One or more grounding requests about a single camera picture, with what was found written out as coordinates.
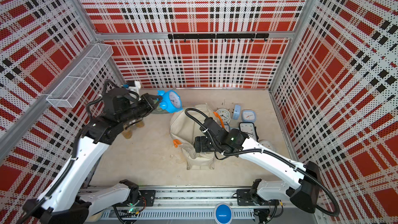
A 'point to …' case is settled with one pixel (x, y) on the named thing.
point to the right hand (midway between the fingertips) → (204, 145)
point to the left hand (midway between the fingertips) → (164, 98)
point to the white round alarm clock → (225, 114)
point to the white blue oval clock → (249, 116)
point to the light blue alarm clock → (237, 112)
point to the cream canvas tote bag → (185, 126)
